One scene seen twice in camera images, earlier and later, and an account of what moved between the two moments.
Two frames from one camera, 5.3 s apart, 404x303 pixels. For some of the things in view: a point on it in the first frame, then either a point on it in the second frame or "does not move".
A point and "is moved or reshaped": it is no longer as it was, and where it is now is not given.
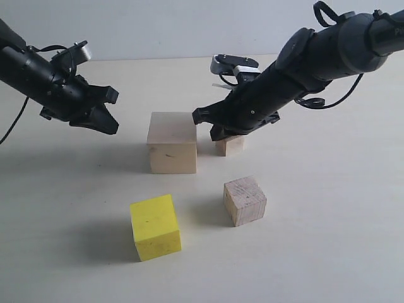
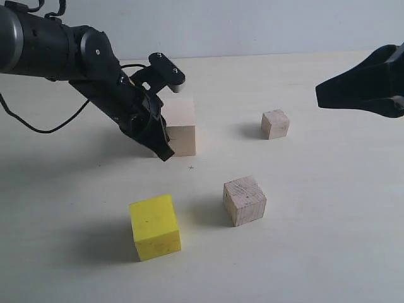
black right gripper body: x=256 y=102 → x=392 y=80
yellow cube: x=155 y=226 does not move
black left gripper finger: x=99 y=118 → x=158 y=141
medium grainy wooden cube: x=244 y=200 does not move
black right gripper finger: x=206 y=113 → x=367 y=86
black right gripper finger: x=225 y=128 → x=386 y=107
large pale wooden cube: x=172 y=142 is moved or reshaped
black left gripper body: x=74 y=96 → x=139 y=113
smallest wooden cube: x=230 y=146 → x=274 y=124
